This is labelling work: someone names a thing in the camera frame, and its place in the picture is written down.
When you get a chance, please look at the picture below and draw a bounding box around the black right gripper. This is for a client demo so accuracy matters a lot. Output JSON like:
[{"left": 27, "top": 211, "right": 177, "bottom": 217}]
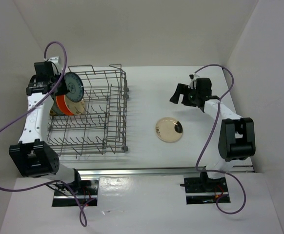
[{"left": 170, "top": 83, "right": 201, "bottom": 107}]

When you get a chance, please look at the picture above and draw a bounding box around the orange plastic plate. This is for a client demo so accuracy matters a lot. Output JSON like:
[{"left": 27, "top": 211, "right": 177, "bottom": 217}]
[{"left": 56, "top": 95, "right": 73, "bottom": 116}]

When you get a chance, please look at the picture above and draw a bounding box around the blue floral plate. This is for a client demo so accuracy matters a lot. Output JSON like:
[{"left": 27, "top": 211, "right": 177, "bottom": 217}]
[
  {"left": 50, "top": 101, "right": 63, "bottom": 116},
  {"left": 64, "top": 72, "right": 84, "bottom": 102}
]

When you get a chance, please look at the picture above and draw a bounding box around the beige plate with black patch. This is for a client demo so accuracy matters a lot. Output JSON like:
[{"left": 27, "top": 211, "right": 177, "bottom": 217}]
[{"left": 155, "top": 117, "right": 183, "bottom": 143}]

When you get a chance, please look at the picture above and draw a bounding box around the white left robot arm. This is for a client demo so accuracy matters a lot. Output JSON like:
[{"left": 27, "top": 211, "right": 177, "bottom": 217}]
[{"left": 9, "top": 57, "right": 83, "bottom": 195}]

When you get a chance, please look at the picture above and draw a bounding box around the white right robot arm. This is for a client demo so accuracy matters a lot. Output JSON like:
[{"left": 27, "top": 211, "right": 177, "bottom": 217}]
[{"left": 169, "top": 78, "right": 256, "bottom": 192}]

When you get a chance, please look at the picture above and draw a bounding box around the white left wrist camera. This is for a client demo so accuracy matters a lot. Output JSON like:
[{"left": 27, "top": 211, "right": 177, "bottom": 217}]
[{"left": 44, "top": 56, "right": 61, "bottom": 72}]

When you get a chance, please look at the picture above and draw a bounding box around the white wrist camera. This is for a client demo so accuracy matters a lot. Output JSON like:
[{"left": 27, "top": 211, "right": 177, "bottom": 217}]
[
  {"left": 44, "top": 56, "right": 61, "bottom": 72},
  {"left": 188, "top": 73, "right": 200, "bottom": 89}
]

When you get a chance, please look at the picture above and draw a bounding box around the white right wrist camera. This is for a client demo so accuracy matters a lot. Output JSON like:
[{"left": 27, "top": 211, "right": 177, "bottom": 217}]
[{"left": 188, "top": 73, "right": 200, "bottom": 89}]

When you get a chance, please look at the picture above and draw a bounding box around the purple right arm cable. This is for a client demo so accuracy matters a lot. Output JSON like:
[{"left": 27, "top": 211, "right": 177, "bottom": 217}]
[{"left": 193, "top": 64, "right": 246, "bottom": 215}]

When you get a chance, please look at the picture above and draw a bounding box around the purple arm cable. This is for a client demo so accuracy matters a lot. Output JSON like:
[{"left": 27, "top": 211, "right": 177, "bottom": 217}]
[
  {"left": 193, "top": 64, "right": 246, "bottom": 215},
  {"left": 0, "top": 41, "right": 96, "bottom": 227}
]

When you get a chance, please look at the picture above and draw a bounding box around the grey wire dish rack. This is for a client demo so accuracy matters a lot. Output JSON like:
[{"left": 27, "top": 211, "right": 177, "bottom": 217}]
[{"left": 47, "top": 64, "right": 129, "bottom": 162}]

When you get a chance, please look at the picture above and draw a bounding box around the aluminium rail table edge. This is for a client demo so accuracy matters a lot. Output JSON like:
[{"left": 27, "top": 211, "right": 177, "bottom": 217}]
[{"left": 24, "top": 165, "right": 254, "bottom": 176}]

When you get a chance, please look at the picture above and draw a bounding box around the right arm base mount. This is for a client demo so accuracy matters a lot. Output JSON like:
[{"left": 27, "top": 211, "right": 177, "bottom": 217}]
[{"left": 180, "top": 177, "right": 230, "bottom": 205}]

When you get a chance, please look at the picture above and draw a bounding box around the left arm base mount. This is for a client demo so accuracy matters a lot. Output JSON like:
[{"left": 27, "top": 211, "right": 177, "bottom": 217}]
[{"left": 47, "top": 179, "right": 99, "bottom": 207}]

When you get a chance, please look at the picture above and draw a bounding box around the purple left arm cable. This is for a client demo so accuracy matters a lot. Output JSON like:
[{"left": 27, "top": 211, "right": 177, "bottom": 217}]
[{"left": 0, "top": 41, "right": 96, "bottom": 227}]

